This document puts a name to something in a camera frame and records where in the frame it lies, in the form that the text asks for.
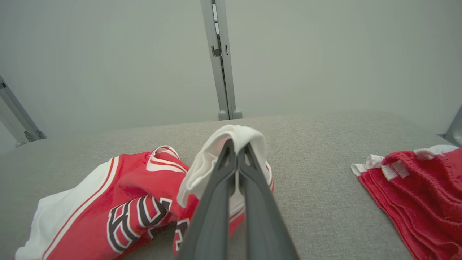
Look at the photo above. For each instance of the red shorts white stripe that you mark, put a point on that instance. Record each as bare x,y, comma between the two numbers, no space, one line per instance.
426,202

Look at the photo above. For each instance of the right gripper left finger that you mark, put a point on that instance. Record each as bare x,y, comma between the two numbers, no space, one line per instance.
213,216

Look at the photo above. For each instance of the grey partition post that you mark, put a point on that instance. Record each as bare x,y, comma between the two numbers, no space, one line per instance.
18,115
455,130
227,90

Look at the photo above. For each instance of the red white basketball jersey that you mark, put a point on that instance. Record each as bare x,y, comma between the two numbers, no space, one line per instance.
137,177

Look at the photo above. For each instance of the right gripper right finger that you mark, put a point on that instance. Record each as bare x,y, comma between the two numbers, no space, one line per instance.
263,224

